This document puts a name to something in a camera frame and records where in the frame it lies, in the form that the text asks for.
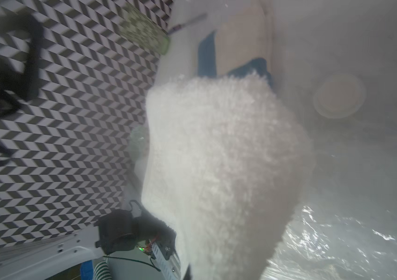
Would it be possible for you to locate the clear plastic vacuum bag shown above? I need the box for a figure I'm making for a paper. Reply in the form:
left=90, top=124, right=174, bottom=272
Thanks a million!
left=155, top=1, right=397, bottom=280

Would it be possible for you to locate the purple handled utensil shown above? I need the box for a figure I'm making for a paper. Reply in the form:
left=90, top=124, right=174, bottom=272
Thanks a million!
left=167, top=13, right=208, bottom=36

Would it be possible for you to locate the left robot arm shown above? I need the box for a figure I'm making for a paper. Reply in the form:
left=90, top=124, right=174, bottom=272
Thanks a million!
left=0, top=205, right=182, bottom=280

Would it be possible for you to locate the white towel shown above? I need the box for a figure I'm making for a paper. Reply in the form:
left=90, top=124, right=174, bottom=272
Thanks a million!
left=142, top=73, right=313, bottom=280

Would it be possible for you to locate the blue and beige towel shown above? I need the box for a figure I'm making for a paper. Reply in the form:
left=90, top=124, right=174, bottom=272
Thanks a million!
left=197, top=1, right=274, bottom=88

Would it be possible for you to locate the green glass cup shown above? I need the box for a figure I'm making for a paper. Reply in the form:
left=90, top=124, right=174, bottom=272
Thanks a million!
left=119, top=3, right=170, bottom=56

